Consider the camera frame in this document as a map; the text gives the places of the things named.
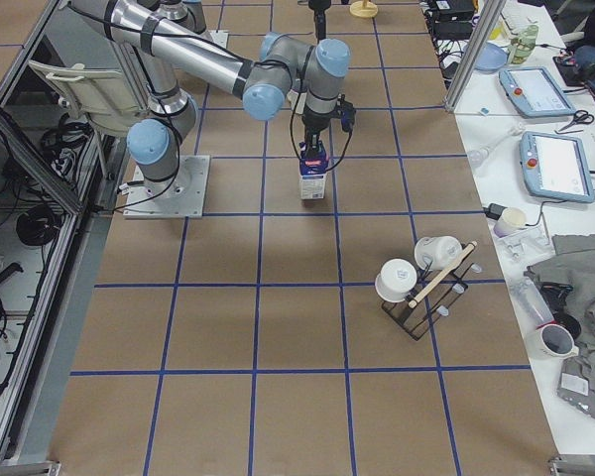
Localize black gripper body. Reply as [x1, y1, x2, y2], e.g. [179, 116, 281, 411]
[301, 96, 356, 133]

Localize blue teach pendant far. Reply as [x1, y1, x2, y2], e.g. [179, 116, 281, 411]
[498, 67, 576, 118]

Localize aluminium frame post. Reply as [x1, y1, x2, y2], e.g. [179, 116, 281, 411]
[444, 0, 506, 112]

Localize green glass jar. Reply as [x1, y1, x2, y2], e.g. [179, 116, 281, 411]
[508, 24, 539, 65]

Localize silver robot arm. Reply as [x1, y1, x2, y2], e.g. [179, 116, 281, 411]
[68, 1, 355, 179]

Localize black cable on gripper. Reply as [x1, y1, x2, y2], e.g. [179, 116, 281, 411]
[288, 63, 354, 173]

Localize blue teach pendant near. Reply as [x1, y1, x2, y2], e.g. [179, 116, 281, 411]
[519, 131, 595, 203]

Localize black scissors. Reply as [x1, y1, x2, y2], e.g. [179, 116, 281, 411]
[555, 109, 595, 134]

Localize blue teach pendant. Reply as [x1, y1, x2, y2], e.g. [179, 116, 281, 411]
[498, 67, 576, 118]
[519, 131, 595, 203]

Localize white mug on rack front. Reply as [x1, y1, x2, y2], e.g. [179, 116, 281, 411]
[375, 258, 417, 303]

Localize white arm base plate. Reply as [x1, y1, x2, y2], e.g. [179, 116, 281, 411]
[122, 155, 210, 219]

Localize light blue bowl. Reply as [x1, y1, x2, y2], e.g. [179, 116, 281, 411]
[475, 42, 508, 73]

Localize clear plastic bottle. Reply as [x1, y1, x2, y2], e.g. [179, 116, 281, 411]
[509, 278, 554, 327]

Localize black wire mug rack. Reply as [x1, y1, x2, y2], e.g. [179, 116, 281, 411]
[381, 259, 471, 341]

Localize grey cloth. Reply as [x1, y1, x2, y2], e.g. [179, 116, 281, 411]
[524, 230, 595, 430]

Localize blue white milk carton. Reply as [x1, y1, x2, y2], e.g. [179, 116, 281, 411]
[299, 142, 329, 200]

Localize white mug on rack rear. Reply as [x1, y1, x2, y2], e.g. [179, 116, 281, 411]
[415, 236, 462, 271]

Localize white mug on rack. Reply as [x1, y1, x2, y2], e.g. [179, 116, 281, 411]
[375, 258, 417, 303]
[415, 236, 462, 271]

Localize wooden rack rod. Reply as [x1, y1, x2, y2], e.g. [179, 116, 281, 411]
[408, 241, 478, 309]

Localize white mug on desk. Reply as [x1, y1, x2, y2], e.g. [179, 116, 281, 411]
[539, 324, 579, 359]

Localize beige paper cup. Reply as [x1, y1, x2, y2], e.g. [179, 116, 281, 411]
[493, 207, 527, 238]

